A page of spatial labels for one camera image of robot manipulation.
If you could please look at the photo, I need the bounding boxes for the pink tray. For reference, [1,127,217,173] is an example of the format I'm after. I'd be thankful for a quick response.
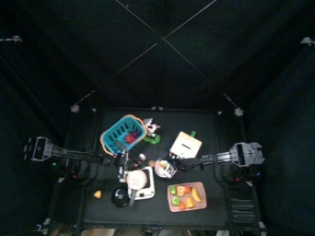
[165,181,209,213]

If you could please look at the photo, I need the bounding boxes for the black round pan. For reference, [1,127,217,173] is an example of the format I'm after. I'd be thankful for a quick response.
[111,187,132,209]

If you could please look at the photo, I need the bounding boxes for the small toy figure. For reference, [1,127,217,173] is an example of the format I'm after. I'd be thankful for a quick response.
[143,117,163,135]

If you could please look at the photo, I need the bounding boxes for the black frame post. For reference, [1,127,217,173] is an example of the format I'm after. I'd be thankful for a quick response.
[156,0,164,110]

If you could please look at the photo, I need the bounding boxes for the white pot with black handle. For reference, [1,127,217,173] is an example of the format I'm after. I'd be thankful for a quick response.
[153,159,179,180]

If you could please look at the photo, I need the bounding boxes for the green toy vegetable bunch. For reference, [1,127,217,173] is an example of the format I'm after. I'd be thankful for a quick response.
[143,135,163,146]

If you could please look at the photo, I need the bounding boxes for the white grey toy stove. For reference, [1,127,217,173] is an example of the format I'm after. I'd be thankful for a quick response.
[127,165,157,201]

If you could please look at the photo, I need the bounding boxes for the teal basket with orange rim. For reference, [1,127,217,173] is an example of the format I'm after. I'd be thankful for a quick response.
[99,113,148,157]

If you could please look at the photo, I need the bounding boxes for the white printed label sticker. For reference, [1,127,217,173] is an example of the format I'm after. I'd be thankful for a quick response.
[228,197,259,221]

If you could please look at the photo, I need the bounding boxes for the red toy in basket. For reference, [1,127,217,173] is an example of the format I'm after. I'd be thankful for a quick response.
[124,132,140,145]

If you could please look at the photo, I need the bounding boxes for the yellow toy banana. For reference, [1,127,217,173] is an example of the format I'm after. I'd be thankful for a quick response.
[191,187,204,204]

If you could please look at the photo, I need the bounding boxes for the orange toy food piece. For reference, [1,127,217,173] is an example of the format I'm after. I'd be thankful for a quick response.
[184,196,197,209]

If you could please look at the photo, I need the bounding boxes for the white pan with grey handle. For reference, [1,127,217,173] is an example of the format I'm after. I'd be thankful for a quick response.
[124,169,149,207]

